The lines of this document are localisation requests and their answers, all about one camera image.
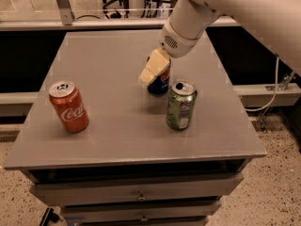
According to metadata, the black office chair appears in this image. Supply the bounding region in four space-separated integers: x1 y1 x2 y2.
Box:
102 0 129 19

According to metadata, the drawer with knob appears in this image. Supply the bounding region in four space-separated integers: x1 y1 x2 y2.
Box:
30 172 244 206
61 201 220 223

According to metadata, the green soda can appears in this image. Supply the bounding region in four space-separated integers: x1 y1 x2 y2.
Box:
166 80 198 130

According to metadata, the white cable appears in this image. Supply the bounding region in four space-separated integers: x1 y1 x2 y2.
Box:
244 56 280 113

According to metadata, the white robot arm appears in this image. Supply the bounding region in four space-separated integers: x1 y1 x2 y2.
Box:
139 0 301 87

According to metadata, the blue pepsi can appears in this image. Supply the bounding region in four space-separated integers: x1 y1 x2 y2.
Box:
148 61 171 96

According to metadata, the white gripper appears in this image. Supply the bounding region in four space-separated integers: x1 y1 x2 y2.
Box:
138 17 201 88

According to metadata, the grey metal window post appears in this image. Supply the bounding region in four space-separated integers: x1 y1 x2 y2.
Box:
56 0 75 25

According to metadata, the grey drawer cabinet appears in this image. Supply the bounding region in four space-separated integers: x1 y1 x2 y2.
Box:
5 30 265 226

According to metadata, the lower drawer with knob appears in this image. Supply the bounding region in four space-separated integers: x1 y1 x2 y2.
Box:
61 201 220 223

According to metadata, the red coke can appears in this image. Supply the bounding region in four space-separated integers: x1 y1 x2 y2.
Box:
49 81 89 133

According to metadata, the upper drawer with knob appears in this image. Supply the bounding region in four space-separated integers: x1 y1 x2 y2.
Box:
30 172 244 206

